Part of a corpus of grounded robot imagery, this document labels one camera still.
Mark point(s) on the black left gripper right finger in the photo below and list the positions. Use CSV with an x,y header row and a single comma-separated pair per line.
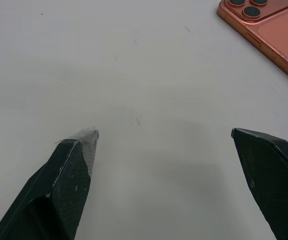
x,y
273,180

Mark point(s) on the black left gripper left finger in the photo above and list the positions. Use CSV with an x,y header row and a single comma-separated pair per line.
x,y
59,190

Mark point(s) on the orange smartphone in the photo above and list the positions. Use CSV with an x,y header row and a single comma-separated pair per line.
x,y
271,27

